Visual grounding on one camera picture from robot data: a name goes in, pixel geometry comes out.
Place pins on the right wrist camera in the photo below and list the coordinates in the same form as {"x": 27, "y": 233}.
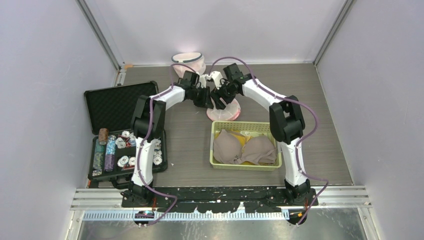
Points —
{"x": 215, "y": 77}

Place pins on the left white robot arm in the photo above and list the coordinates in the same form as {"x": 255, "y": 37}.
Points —
{"x": 148, "y": 123}

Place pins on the brown poker chip stack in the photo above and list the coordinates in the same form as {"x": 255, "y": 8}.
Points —
{"x": 103, "y": 135}

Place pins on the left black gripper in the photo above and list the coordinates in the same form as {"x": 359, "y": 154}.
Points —
{"x": 206, "y": 101}

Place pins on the purple poker chip stack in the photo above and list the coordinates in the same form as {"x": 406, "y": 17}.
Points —
{"x": 110, "y": 150}

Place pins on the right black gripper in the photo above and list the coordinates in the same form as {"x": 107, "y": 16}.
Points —
{"x": 216, "y": 93}

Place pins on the taupe bra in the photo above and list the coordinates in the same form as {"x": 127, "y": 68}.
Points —
{"x": 243, "y": 149}

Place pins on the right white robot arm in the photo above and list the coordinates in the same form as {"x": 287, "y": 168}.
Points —
{"x": 286, "y": 122}

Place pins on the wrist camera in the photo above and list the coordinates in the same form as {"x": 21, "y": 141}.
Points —
{"x": 203, "y": 80}
{"x": 215, "y": 77}

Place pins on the black poker chip case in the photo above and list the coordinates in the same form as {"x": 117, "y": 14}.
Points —
{"x": 113, "y": 108}

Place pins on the white grey-zipper laundry bag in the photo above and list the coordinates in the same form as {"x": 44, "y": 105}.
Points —
{"x": 194, "y": 60}

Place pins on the yellow bra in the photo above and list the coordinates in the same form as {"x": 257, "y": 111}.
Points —
{"x": 245, "y": 139}

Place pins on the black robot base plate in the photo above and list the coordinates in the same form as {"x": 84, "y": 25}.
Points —
{"x": 217, "y": 199}

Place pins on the teal poker chip stack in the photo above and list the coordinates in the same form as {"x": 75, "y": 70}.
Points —
{"x": 98, "y": 156}

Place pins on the white pink-zipper laundry bag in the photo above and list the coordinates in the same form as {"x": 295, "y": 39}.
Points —
{"x": 231, "y": 112}

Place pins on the green plastic basket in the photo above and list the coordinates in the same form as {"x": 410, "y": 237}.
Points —
{"x": 243, "y": 145}

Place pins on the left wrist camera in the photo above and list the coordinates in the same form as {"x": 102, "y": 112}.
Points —
{"x": 203, "y": 80}

